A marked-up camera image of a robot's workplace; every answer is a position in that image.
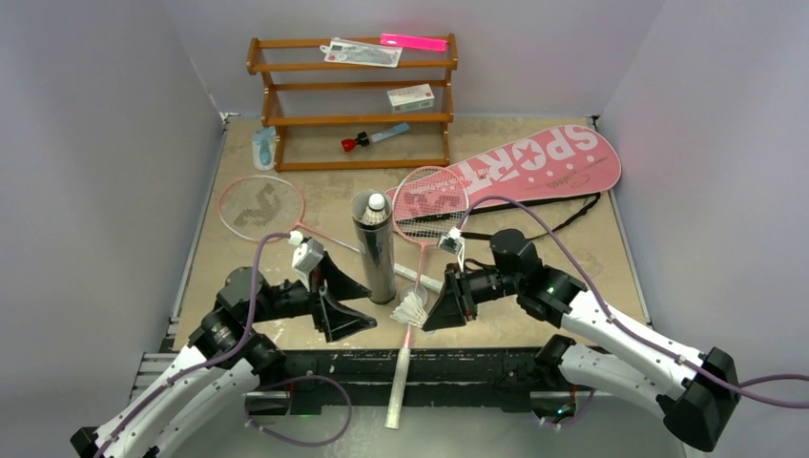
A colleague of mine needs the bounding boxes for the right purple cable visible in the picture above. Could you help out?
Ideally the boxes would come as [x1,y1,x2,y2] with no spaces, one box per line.
[456,196,809,431]

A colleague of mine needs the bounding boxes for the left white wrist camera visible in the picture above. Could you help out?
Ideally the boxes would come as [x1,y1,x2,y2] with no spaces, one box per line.
[288,230,324,292]

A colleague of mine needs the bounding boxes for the wooden three-tier shelf rack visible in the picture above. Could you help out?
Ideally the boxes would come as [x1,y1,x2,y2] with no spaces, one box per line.
[245,33,459,172]

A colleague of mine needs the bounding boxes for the pink fluorescent bar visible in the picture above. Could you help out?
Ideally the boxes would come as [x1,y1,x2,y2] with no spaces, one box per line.
[380,33,447,52]

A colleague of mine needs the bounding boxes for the red black blue marker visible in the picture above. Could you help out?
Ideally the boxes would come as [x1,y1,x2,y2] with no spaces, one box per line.
[341,122,410,153]

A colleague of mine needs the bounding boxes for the white packaged item on shelf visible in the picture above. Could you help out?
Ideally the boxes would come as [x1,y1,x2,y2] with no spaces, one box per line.
[320,37,404,68]

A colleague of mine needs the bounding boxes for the black shuttlecock tube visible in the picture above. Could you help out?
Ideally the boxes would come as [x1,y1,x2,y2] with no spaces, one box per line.
[351,189,397,305]

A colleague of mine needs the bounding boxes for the clear plastic tube lid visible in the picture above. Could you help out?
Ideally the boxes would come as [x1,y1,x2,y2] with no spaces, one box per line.
[400,283,429,307]

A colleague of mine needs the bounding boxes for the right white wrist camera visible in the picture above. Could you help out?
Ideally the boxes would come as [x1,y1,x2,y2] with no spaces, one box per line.
[437,227,466,269]

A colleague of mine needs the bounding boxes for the light blue white device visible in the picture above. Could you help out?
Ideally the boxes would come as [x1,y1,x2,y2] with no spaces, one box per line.
[252,127,278,172]

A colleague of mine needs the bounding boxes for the white red small box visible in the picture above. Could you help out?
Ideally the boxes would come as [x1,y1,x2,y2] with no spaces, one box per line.
[386,84,435,114]

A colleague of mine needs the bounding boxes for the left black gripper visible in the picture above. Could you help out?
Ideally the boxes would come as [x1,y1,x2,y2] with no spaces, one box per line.
[247,251,377,338]

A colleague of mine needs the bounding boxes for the pink sport racket bag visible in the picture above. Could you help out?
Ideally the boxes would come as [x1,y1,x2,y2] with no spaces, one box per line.
[385,125,623,213]

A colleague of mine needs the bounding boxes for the pink white badminton racket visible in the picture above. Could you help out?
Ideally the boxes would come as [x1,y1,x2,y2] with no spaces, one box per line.
[384,166,468,429]

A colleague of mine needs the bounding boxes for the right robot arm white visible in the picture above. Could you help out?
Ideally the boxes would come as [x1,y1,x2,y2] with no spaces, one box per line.
[422,229,740,452]

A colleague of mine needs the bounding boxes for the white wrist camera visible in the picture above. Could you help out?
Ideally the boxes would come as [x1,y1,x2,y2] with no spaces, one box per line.
[288,230,324,292]
[437,227,466,269]

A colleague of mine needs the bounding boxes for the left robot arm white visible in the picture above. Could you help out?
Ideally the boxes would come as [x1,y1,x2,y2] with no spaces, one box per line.
[71,249,377,457]

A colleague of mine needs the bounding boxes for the white shuttlecock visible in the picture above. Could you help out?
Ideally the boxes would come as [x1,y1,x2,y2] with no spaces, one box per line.
[361,193,388,228]
[390,302,428,328]

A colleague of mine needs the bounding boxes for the pink badminton racket left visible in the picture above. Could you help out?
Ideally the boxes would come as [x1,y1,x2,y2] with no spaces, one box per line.
[217,175,416,281]

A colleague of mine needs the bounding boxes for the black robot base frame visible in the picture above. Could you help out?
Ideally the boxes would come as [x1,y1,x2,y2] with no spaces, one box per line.
[129,338,608,419]

